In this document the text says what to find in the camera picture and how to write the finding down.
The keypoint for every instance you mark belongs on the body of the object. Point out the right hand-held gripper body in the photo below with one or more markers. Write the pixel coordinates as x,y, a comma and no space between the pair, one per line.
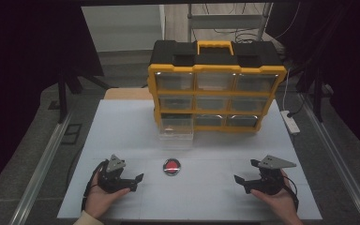
270,179

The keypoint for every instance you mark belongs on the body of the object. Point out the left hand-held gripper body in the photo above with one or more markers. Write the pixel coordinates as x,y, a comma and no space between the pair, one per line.
111,181

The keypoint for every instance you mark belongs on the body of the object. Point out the round red packet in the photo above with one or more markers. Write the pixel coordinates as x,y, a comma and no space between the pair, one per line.
171,166

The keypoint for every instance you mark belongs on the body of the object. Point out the clear plastic drawer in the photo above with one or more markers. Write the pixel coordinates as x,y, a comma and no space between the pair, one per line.
176,134

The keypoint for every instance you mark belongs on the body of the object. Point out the yellow black drawer organizer cabinet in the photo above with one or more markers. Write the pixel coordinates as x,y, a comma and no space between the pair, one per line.
215,59

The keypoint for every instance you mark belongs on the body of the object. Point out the person's left hand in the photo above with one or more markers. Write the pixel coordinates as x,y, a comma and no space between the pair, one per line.
101,200

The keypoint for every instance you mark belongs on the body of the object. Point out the person's right hand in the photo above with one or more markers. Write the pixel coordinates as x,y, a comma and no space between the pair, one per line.
278,201

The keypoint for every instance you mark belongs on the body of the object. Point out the white power strip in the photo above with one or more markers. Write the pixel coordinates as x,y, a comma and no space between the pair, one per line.
290,122

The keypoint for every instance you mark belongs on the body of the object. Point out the small brown item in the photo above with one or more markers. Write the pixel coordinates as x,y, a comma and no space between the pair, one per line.
169,127

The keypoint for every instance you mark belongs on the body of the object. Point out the wooden board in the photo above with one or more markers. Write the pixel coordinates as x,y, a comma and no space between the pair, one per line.
126,93

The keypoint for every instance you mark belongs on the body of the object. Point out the black tripod stand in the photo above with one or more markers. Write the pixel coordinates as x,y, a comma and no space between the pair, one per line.
317,93
65,90

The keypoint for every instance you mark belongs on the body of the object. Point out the black curtain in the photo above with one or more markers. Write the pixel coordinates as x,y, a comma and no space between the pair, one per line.
28,78
350,62

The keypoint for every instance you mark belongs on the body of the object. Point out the grey metal stand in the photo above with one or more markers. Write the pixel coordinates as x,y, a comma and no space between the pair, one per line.
228,22

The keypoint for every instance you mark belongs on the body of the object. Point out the white panel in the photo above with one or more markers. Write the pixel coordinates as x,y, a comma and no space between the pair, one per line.
122,26

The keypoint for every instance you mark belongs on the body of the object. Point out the black floor frame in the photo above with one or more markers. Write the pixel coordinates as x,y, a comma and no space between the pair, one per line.
72,133

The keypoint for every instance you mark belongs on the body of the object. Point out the aluminium rail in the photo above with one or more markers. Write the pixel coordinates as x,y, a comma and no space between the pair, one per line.
39,170
340,162

